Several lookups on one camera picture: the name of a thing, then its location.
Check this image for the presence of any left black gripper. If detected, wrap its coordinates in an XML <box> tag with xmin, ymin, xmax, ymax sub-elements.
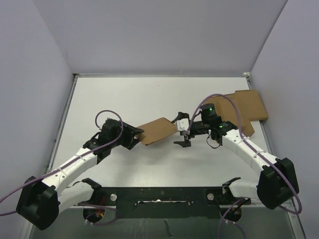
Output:
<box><xmin>110</xmin><ymin>122</ymin><xmax>143</xmax><ymax>148</ymax></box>

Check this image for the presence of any brown cardboard box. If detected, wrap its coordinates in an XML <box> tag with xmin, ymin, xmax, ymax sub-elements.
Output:
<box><xmin>136</xmin><ymin>118</ymin><xmax>177</xmax><ymax>146</ymax></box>

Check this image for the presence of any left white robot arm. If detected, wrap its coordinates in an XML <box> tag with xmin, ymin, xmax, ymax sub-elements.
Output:
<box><xmin>16</xmin><ymin>119</ymin><xmax>144</xmax><ymax>230</ymax></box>

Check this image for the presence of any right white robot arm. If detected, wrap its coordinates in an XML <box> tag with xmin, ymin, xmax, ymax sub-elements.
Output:
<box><xmin>172</xmin><ymin>104</ymin><xmax>299</xmax><ymax>210</ymax></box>

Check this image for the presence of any flat cardboard stack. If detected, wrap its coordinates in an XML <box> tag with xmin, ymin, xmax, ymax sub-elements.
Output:
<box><xmin>205</xmin><ymin>90</ymin><xmax>268</xmax><ymax>137</ymax></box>

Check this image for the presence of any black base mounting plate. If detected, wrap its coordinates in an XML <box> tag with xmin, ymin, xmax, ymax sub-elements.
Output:
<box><xmin>83</xmin><ymin>187</ymin><xmax>237</xmax><ymax>219</ymax></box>

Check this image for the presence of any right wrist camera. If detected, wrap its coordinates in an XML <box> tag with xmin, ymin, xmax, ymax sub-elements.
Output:
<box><xmin>174</xmin><ymin>118</ymin><xmax>189</xmax><ymax>132</ymax></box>

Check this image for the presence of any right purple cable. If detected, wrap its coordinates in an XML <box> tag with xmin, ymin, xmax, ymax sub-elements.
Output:
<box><xmin>185</xmin><ymin>93</ymin><xmax>303</xmax><ymax>239</ymax></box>

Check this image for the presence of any purple cable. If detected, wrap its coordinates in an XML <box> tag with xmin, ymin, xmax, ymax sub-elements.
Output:
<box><xmin>0</xmin><ymin>110</ymin><xmax>124</xmax><ymax>226</ymax></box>
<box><xmin>185</xmin><ymin>93</ymin><xmax>303</xmax><ymax>239</ymax></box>

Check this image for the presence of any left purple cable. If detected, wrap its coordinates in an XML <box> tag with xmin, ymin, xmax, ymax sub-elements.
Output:
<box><xmin>0</xmin><ymin>110</ymin><xmax>124</xmax><ymax>226</ymax></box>

